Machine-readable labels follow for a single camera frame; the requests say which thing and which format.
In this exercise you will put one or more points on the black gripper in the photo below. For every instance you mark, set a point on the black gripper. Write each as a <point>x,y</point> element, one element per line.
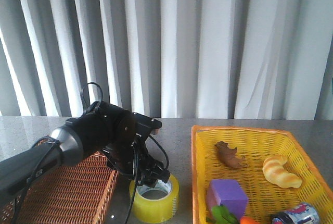
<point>120,135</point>

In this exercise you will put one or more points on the yellow packing tape roll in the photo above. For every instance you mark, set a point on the yellow packing tape roll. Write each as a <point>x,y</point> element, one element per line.
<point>157,204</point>

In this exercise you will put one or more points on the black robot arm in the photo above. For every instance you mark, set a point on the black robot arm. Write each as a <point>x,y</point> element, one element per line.
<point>72,150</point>

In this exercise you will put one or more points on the green toy leafy vegetable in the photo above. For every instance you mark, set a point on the green toy leafy vegetable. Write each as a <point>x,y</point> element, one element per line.
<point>221,215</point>

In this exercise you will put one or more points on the purple foam cube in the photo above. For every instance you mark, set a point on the purple foam cube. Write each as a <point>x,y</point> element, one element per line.
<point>229,193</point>

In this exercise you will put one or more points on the brown toy animal figurine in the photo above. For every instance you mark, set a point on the brown toy animal figurine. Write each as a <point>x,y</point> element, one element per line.
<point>228,156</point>

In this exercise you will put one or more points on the brown wicker basket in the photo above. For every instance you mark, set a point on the brown wicker basket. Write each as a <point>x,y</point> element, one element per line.
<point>36,188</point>

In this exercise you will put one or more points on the orange toy carrot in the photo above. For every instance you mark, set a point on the orange toy carrot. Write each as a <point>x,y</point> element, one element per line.
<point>247,220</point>

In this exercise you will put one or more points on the yellow plastic woven basket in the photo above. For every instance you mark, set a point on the yellow plastic woven basket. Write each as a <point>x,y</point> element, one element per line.
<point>255,145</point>

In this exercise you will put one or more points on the toy croissant bread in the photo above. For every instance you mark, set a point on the toy croissant bread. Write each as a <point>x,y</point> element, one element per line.
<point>275,173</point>

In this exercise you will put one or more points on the grey pleated curtain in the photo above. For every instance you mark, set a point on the grey pleated curtain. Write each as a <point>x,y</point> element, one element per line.
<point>214,59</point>

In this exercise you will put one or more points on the small jar with blue label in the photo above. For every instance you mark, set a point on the small jar with blue label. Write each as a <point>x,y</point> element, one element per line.
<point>303,213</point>

